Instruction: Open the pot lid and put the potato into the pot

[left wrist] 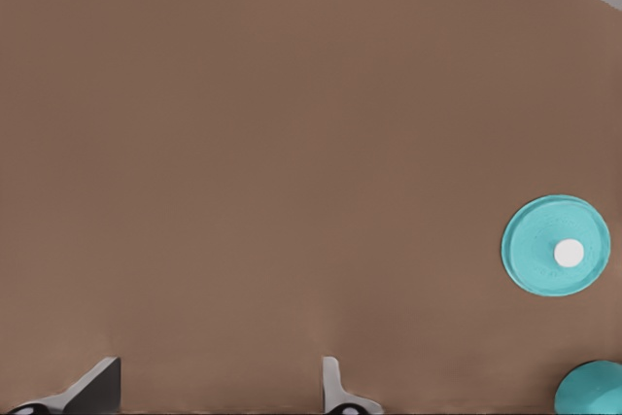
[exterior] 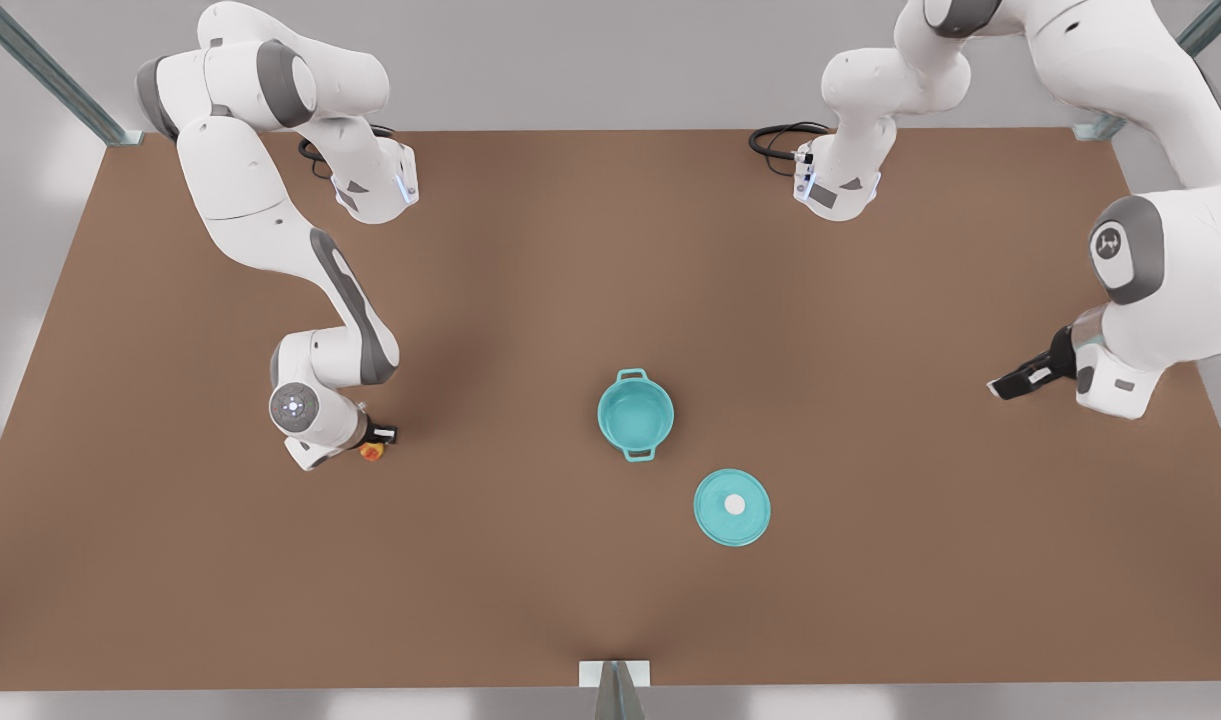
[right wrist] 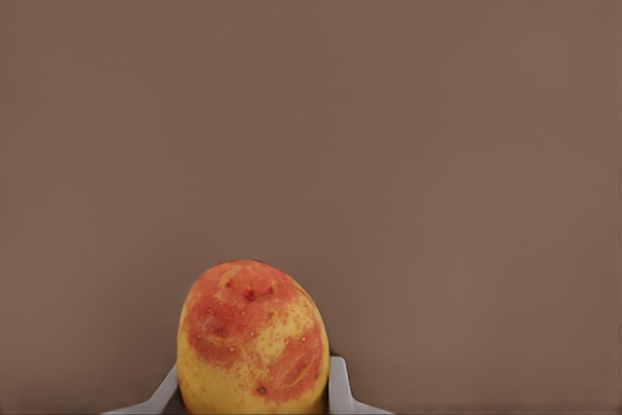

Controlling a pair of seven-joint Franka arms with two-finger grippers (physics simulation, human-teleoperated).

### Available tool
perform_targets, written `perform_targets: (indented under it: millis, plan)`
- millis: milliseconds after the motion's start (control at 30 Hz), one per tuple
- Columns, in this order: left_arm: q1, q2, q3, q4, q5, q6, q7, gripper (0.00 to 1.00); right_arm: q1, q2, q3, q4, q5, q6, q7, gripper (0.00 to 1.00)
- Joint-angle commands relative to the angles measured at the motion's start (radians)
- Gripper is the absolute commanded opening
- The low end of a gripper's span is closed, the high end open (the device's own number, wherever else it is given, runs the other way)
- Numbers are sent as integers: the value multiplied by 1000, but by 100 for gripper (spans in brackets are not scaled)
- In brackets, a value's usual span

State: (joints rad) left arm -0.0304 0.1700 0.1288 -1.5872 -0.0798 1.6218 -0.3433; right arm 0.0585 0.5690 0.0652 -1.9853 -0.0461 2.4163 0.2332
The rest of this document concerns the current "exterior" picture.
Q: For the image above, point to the teal pot lid white knob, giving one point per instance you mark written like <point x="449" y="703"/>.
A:
<point x="732" y="508"/>

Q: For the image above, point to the orange potato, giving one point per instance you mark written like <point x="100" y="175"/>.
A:
<point x="372" y="453"/>

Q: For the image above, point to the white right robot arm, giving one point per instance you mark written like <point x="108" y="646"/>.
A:
<point x="240" y="170"/>

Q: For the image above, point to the silver frame post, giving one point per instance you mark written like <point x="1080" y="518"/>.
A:
<point x="616" y="690"/>
<point x="45" y="70"/>
<point x="1195" y="35"/>

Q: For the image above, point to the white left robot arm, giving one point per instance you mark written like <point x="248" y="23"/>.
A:
<point x="1160" y="270"/>

